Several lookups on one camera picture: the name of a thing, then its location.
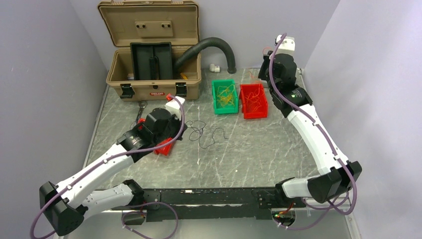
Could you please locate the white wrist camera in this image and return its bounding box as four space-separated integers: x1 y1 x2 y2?
276 36 296 57
165 94 186 120

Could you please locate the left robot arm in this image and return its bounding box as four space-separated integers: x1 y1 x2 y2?
39 107 186 236

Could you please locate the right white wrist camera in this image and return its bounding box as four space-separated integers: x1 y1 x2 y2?
276 36 296 57

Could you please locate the red flat bin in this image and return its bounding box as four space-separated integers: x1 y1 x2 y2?
137 118 174 156

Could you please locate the tan plastic toolbox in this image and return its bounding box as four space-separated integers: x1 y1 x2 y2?
98 0 202 102

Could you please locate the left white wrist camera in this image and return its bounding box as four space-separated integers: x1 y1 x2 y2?
165 94 186 120

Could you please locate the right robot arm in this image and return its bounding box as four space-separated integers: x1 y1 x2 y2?
258 51 362 207

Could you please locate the black toolbox tray insert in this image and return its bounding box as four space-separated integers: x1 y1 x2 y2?
130 42 173 81

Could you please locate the purple cable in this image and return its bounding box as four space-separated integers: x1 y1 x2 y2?
184 119 229 150

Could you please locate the white pipe elbow fitting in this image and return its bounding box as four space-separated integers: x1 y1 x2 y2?
209 64 220 73

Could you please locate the green plastic bin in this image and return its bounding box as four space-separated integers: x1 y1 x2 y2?
212 79 238 115

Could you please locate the metal wrench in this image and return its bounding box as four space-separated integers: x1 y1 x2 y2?
136 101 148 122

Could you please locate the black corrugated hose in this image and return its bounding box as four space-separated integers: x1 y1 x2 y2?
174 37 237 75

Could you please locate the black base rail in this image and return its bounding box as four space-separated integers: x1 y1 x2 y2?
110 186 307 222

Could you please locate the yellow tool in toolbox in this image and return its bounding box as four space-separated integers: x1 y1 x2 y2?
180 73 188 80

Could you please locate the aluminium frame profile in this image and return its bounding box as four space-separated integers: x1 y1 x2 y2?
301 196 349 215

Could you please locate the red plastic bin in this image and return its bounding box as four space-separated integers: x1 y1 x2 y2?
239 84 268 120

